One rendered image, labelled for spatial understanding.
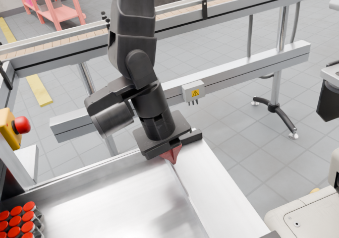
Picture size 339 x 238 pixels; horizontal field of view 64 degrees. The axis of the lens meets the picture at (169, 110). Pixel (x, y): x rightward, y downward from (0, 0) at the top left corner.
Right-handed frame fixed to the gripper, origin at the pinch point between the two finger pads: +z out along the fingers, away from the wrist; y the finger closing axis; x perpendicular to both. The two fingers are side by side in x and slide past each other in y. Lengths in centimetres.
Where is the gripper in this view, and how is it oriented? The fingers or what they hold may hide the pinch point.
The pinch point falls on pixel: (172, 159)
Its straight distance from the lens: 57.3
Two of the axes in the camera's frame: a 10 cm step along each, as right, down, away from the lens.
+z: 2.6, 7.4, 6.2
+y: -9.0, 4.2, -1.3
